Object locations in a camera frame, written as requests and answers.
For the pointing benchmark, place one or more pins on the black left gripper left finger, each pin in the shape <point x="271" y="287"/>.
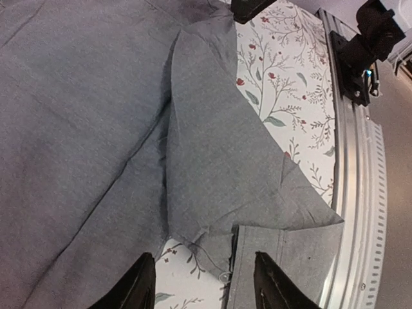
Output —
<point x="136" y="288"/>

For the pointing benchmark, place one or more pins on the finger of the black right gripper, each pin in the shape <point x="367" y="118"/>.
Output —
<point x="245" y="10"/>

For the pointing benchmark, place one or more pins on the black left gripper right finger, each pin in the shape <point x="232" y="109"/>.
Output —
<point x="274" y="289"/>

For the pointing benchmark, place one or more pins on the grey garment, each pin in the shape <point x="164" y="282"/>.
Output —
<point x="122" y="127"/>

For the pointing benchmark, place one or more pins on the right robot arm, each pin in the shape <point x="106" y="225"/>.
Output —
<point x="381" y="26"/>

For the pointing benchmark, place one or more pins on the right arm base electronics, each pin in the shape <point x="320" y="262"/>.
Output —
<point x="354" y="74"/>

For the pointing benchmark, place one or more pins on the floral tablecloth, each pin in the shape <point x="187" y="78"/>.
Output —
<point x="284" y="73"/>

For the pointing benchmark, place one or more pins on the aluminium front rail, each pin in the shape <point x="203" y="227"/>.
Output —
<point x="360" y="198"/>

